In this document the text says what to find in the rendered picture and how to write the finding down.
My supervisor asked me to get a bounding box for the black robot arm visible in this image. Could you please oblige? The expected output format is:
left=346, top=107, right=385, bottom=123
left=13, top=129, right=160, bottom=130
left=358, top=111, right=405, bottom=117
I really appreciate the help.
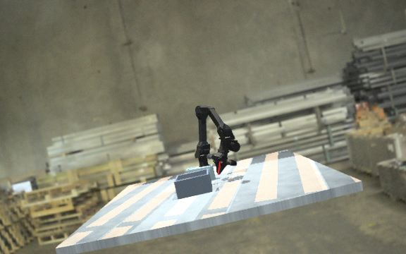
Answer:
left=195, top=105, right=240, bottom=167

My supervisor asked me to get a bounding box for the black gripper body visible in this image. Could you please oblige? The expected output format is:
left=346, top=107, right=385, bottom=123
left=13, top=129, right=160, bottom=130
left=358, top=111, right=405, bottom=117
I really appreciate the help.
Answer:
left=207, top=148, right=237, bottom=166

